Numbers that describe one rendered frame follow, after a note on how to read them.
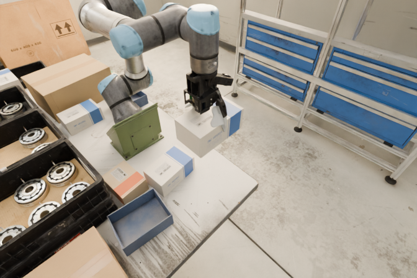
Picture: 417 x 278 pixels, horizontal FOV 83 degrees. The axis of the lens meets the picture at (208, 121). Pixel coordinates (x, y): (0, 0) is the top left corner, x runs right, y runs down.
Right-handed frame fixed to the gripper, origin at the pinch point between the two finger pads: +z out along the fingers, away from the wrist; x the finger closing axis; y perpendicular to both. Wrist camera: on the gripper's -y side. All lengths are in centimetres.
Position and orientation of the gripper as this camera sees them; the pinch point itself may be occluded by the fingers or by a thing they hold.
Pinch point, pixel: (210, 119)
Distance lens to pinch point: 77.9
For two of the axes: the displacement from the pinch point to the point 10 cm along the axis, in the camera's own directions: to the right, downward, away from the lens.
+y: -7.1, 4.8, -5.2
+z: 0.0, 7.4, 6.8
